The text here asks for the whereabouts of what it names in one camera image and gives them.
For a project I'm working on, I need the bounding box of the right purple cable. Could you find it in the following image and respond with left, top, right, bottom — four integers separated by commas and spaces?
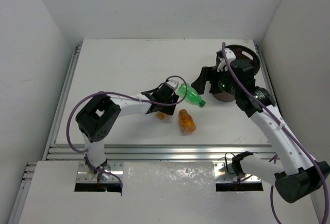
221, 41, 330, 224

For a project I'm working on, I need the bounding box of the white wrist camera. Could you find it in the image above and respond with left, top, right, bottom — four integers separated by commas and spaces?
165, 79, 179, 91
216, 48, 236, 72

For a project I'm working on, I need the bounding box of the green plastic bottle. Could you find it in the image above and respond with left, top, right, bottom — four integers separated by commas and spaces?
178, 83, 206, 107

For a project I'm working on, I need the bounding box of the orange bottle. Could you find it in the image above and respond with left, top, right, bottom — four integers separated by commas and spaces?
156, 112, 167, 120
178, 109, 196, 135

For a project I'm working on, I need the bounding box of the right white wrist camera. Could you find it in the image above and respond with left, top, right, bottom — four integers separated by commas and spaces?
216, 48, 236, 72

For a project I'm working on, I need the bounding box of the orange bottle front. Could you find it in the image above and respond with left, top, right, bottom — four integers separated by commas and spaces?
178, 109, 196, 135

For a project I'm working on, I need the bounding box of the purple cable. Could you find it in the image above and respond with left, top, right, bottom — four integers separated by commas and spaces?
66, 75, 187, 187
221, 41, 330, 224

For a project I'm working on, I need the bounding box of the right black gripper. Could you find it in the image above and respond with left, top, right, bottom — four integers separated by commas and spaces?
191, 63, 240, 96

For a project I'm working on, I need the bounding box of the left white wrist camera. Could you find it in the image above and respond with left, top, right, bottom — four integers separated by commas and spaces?
165, 79, 179, 91

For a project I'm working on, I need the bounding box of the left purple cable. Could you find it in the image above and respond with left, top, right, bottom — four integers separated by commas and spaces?
66, 75, 187, 187

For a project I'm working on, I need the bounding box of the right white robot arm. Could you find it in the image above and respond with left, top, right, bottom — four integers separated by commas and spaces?
192, 59, 329, 203

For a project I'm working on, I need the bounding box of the brown plastic bin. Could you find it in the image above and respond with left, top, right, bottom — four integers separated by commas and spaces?
210, 45, 260, 102

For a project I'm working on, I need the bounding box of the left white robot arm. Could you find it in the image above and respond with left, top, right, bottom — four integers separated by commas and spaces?
75, 80, 178, 175

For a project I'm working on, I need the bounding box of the aluminium table frame rail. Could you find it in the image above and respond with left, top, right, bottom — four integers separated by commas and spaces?
15, 42, 310, 191

